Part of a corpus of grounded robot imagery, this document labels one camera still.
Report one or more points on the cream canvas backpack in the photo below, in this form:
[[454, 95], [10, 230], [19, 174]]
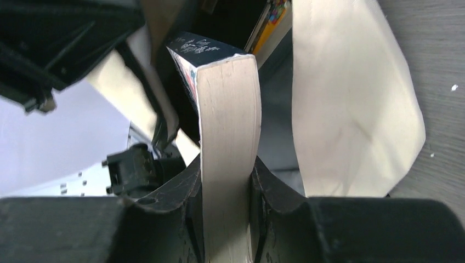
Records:
[[341, 103]]

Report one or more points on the black moon sixpence book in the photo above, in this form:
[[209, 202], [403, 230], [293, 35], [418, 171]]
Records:
[[229, 21]]

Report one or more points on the orange treehouse book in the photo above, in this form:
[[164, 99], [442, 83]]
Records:
[[273, 24]]

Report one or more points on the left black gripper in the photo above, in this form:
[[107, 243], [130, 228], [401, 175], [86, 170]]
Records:
[[47, 46]]

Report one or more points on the floral cover small book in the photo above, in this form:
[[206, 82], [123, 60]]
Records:
[[224, 84]]

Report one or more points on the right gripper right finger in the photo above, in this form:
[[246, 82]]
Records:
[[283, 228]]

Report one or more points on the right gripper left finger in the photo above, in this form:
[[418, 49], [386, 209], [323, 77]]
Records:
[[165, 225]]

